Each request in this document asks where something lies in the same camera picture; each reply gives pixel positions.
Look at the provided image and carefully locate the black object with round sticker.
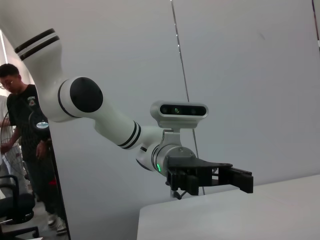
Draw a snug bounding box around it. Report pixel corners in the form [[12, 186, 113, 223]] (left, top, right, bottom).
[[27, 109, 51, 142]]

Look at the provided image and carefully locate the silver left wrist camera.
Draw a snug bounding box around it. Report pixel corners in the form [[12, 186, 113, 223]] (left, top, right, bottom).
[[149, 100, 209, 146]]

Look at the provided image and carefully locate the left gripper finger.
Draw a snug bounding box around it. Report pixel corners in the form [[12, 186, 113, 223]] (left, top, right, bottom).
[[183, 174, 201, 197], [218, 166, 254, 194]]

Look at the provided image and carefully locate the person in white clothes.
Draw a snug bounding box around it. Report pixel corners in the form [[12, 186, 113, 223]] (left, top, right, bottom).
[[0, 94, 26, 192]]

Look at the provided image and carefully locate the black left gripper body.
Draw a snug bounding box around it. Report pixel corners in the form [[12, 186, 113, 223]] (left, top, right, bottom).
[[166, 156, 234, 194]]

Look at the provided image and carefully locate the black office chair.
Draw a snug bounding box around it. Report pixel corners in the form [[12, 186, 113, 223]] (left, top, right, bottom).
[[0, 174, 40, 238]]

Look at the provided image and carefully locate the black wire floor fan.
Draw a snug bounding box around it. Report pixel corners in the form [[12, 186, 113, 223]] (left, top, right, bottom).
[[0, 111, 28, 181]]

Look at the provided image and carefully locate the person in black t-shirt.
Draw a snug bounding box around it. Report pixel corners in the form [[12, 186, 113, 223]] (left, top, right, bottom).
[[0, 63, 68, 236]]

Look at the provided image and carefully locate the left gripper connector cable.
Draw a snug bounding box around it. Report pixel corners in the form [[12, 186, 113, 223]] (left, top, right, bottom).
[[169, 187, 188, 201]]

